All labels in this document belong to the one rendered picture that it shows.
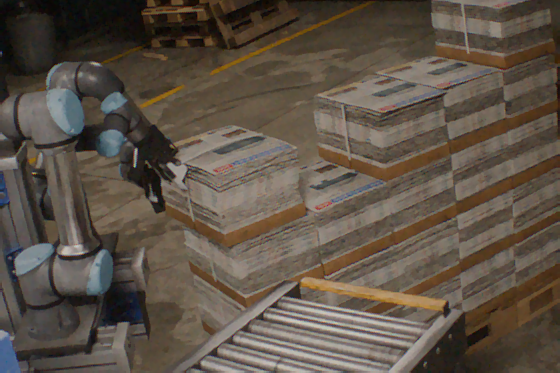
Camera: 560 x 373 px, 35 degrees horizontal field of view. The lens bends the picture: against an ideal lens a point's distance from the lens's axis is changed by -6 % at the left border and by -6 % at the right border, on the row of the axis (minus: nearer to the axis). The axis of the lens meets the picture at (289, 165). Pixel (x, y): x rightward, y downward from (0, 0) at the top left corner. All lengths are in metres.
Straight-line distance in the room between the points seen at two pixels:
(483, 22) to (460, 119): 0.39
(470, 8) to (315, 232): 1.04
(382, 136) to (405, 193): 0.23
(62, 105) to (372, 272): 1.32
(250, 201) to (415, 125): 0.65
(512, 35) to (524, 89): 0.21
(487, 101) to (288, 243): 0.91
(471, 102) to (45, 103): 1.58
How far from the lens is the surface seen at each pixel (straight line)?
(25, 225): 2.63
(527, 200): 3.57
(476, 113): 3.27
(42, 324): 2.47
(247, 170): 2.72
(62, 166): 2.28
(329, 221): 2.95
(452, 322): 2.27
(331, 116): 3.20
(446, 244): 3.31
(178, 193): 2.91
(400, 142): 3.06
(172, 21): 9.49
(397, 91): 3.18
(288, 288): 2.53
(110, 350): 2.49
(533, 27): 3.45
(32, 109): 2.26
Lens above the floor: 1.96
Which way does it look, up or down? 20 degrees down
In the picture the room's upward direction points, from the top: 9 degrees counter-clockwise
